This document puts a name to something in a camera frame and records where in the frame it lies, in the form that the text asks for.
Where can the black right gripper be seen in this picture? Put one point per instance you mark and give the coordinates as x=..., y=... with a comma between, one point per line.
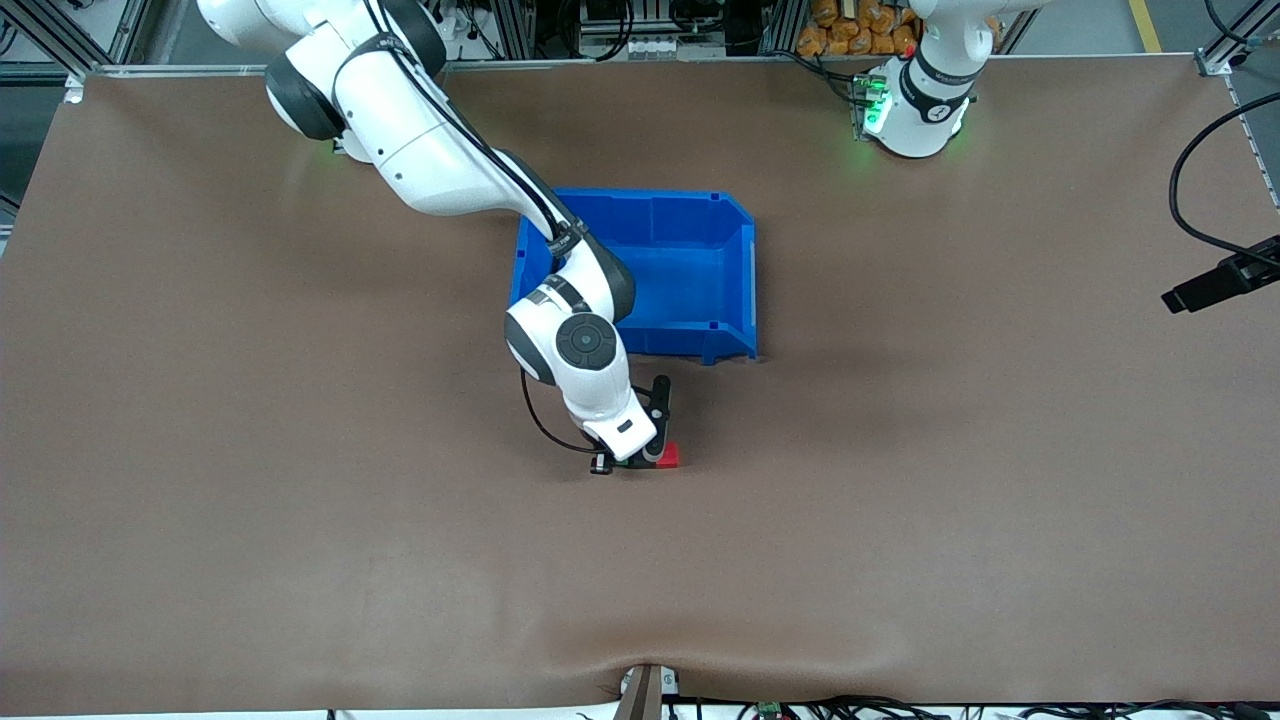
x=651, y=457

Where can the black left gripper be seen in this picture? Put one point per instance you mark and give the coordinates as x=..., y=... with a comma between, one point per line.
x=1232, y=275

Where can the small red cube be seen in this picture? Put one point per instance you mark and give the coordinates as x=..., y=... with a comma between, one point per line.
x=670, y=458

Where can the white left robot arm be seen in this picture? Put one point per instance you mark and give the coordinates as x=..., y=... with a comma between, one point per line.
x=920, y=120

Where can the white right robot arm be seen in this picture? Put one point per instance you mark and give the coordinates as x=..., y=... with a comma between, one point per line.
x=430, y=150

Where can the blue plastic storage bin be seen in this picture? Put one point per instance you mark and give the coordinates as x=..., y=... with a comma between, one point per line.
x=690, y=270

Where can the brown table mat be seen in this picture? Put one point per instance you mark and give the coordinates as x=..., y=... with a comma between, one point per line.
x=300, y=600

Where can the orange snack packets pile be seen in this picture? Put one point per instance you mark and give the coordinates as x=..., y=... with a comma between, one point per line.
x=840, y=35

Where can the black electronics box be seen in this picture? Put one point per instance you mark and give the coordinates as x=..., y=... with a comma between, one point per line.
x=610, y=12

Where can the aluminium frame post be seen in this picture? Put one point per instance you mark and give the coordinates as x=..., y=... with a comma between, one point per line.
x=1225, y=55
x=60, y=40
x=515, y=25
x=778, y=25

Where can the silver table edge rail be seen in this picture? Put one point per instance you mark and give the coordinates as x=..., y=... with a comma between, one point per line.
x=700, y=60

